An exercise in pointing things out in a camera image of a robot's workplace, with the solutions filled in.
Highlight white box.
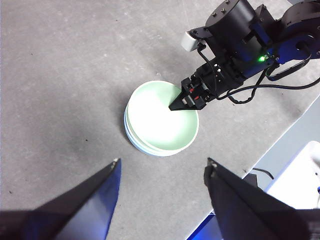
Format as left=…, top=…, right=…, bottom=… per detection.
left=264, top=140, right=320, bottom=211

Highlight green ribbed bowl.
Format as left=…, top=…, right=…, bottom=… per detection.
left=125, top=104, right=196, bottom=155
left=127, top=80, right=200, bottom=154

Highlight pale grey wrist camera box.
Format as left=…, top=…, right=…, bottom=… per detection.
left=180, top=30, right=202, bottom=53

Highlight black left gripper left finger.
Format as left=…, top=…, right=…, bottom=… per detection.
left=24, top=157, right=123, bottom=240

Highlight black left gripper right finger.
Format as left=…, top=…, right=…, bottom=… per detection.
left=203, top=157, right=320, bottom=240

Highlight blue frame bar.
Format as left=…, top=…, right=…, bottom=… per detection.
left=184, top=211, right=219, bottom=240

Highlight thin black floor cable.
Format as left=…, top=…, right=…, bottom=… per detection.
left=251, top=167, right=275, bottom=180

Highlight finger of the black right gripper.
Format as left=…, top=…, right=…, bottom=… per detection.
left=168, top=84, right=209, bottom=112

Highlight blue ribbed bowl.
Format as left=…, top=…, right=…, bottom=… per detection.
left=123, top=106, right=191, bottom=158

